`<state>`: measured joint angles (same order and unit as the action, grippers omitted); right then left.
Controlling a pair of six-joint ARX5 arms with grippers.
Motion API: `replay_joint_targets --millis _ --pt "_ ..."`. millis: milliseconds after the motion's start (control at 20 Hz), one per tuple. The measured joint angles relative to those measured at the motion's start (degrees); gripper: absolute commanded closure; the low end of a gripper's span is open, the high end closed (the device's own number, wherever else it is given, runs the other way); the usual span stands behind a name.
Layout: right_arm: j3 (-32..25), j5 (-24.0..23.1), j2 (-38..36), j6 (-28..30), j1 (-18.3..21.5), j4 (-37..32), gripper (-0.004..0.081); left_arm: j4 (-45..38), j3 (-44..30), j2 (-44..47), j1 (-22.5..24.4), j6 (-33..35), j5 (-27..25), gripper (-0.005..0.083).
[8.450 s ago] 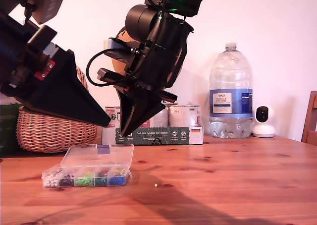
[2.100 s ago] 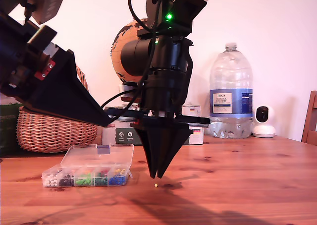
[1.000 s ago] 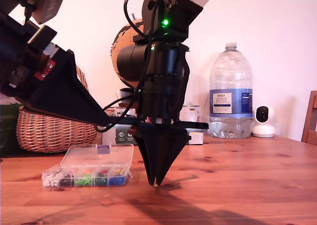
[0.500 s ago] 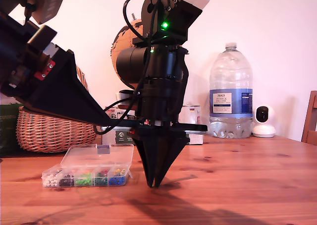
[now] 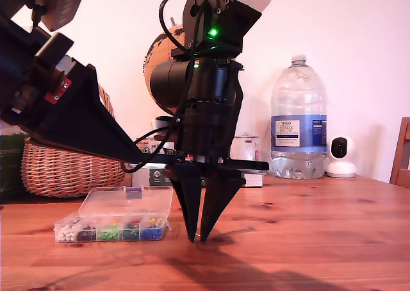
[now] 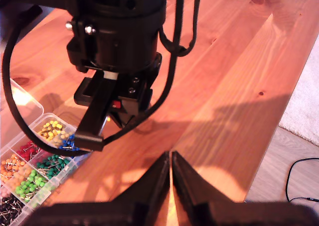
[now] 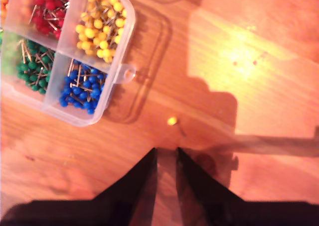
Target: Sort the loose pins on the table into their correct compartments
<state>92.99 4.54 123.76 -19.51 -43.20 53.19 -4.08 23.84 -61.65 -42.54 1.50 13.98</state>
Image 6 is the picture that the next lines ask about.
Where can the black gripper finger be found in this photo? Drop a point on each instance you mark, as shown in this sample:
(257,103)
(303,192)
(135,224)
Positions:
(129,111)
(192,191)
(152,191)

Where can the white shaggy rug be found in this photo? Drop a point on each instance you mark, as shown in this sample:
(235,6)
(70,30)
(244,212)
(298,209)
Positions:
(304,99)

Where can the clear plastic pin organizer box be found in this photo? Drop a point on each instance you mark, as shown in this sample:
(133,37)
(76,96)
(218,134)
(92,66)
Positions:
(72,166)

